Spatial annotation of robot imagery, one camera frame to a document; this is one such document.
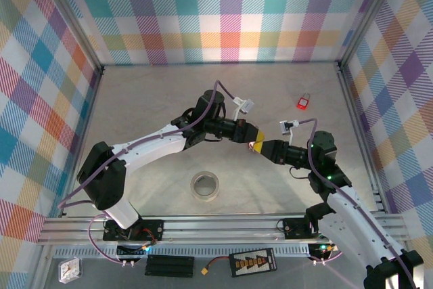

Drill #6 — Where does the clear tape roll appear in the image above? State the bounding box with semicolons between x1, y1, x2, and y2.
189;171;221;202

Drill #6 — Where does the black charger board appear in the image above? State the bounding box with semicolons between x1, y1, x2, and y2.
229;247;277;278

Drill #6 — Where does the grey slotted strip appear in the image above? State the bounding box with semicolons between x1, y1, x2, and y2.
53;247;311;258

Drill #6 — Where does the black ribbed box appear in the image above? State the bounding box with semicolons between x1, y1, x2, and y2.
144;254;196;278

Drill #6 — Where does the small clear case clock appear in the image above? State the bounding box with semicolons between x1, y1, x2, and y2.
58;257;84;285

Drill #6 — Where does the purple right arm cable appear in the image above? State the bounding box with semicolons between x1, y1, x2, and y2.
292;118;419;289

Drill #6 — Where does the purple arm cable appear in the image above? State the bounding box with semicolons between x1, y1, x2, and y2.
58;80;237;265
292;118;419;289

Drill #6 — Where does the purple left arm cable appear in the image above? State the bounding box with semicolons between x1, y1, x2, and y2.
58;80;237;265

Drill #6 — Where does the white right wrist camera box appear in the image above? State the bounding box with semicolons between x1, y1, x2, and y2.
279;118;300;146

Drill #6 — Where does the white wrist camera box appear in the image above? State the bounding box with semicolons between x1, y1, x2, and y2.
233;97;255;121
279;118;300;146

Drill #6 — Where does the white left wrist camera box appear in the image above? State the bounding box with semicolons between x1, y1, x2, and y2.
233;97;255;121

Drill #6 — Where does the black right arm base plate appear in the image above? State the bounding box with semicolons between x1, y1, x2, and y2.
282;217;346;240

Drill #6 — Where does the aluminium side rail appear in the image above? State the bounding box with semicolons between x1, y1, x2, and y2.
60;67;105;217
336;64;388;212

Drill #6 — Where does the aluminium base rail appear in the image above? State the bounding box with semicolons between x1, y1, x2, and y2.
37;216;410;246

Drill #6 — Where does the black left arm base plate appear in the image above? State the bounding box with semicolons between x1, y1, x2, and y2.
103;219;165;242

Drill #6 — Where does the red wire with yellow plug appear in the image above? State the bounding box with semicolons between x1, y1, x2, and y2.
201;255;234;276

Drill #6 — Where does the aluminium frame post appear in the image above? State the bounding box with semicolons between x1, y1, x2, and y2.
337;0;406;72
32;0;104;76

